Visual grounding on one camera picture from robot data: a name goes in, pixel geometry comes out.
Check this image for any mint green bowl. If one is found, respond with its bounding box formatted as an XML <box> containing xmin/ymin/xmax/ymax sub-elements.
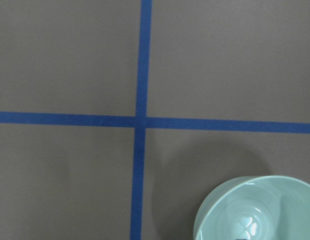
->
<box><xmin>192</xmin><ymin>175</ymin><xmax>310</xmax><ymax>240</ymax></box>

